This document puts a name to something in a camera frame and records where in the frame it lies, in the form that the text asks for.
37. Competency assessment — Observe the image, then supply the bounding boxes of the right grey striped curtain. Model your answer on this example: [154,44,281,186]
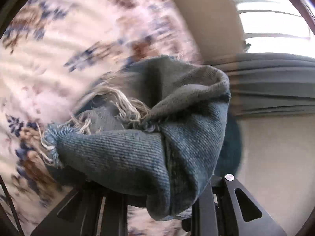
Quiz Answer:
[216,53,314,116]

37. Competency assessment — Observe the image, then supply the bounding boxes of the floral quilted bedspread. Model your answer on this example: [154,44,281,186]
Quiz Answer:
[1,0,201,235]

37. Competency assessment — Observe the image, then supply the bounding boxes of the light blue ripped denim shorts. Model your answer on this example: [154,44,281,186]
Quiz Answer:
[42,56,230,220]

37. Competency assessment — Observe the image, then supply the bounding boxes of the window with white frame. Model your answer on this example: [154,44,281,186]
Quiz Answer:
[234,0,314,58]

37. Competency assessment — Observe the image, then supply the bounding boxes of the dark teal velvet pillow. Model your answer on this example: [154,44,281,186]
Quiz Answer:
[214,113,242,177]

